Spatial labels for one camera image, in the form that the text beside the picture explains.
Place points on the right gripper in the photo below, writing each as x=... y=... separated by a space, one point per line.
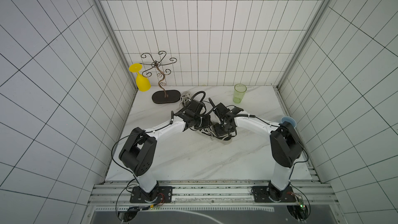
x=222 y=127

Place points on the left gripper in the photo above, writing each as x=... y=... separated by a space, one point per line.
x=207 y=122

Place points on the black white sneaker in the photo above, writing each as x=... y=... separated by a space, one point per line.
x=185 y=98
x=219 y=135

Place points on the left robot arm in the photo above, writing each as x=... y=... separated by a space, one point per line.
x=138 y=152

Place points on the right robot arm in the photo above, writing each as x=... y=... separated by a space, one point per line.
x=285 y=143

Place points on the green transparent cup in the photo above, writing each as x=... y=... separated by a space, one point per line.
x=239 y=92

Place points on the black metal cup rack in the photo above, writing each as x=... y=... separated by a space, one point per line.
x=163 y=96

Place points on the blue mug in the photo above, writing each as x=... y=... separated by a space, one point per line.
x=289 y=120

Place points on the yellow plastic wine glass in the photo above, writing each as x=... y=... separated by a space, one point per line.
x=142 y=82

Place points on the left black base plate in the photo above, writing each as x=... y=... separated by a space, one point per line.
x=159 y=194

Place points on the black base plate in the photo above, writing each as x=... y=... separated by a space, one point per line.
x=159 y=194
x=263 y=194

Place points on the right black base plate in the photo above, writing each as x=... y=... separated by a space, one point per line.
x=263 y=194

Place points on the aluminium mounting rail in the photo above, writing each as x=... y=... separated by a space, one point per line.
x=210 y=193

